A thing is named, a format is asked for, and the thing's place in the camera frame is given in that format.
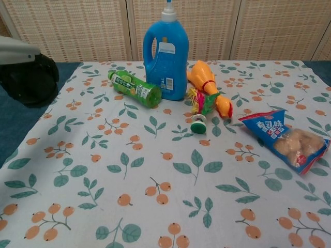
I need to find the colourful feather shuttlecock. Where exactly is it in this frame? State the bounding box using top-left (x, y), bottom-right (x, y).
top-left (186, 87), bottom-right (217, 135)

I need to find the blue snack bag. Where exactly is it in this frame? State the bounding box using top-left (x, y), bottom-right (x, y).
top-left (237, 109), bottom-right (331, 176)

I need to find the green tea bottle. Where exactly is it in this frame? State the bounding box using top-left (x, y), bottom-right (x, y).
top-left (107, 70), bottom-right (163, 109)

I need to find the dark green round object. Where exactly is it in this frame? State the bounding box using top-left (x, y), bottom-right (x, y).
top-left (10, 74), bottom-right (59, 108)

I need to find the white floral tablecloth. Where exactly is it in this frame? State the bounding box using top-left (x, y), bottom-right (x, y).
top-left (0, 59), bottom-right (331, 248)

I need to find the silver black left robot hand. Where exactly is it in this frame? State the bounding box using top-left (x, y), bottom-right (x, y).
top-left (0, 35), bottom-right (59, 104)

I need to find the bamboo folding screen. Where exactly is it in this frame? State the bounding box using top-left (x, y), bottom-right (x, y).
top-left (0, 0), bottom-right (331, 64)

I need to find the yellow rubber chicken toy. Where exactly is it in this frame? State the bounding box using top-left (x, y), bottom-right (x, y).
top-left (186, 60), bottom-right (233, 119)

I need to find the blue detergent pump bottle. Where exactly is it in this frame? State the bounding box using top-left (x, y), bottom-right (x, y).
top-left (143, 0), bottom-right (189, 101)

